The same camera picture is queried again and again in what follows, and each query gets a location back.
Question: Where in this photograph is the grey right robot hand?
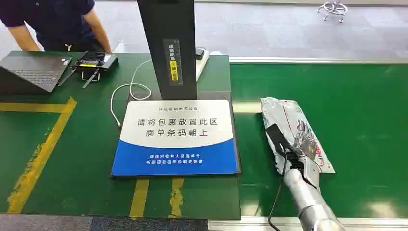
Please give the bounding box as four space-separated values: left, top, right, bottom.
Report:
265 123 321 193

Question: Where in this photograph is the grey plastic parcel bag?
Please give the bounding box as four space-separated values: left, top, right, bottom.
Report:
260 96 336 176

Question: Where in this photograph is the green conveyor belt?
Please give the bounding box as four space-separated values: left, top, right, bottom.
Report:
229 63 408 220

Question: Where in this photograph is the white and blue sign plate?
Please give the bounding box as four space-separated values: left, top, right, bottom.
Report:
111 99 240 177

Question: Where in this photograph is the white power strip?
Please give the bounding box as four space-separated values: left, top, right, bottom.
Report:
195 48 210 81

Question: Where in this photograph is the metal chair base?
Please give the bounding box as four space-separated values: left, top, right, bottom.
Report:
316 0 349 23

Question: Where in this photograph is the green table mat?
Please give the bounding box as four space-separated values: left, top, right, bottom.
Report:
0 51 242 221

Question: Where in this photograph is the black router with antennas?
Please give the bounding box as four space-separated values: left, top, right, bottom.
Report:
57 51 119 90

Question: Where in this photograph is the person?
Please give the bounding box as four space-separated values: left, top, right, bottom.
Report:
0 0 113 53

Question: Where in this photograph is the dark laptop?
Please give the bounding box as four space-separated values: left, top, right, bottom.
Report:
0 51 73 95

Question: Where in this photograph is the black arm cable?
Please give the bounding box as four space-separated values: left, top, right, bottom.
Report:
267 143 290 231

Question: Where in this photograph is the black scanner post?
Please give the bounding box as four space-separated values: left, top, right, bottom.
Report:
137 0 199 101

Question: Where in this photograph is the white cable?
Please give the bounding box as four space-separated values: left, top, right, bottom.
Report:
110 59 153 128

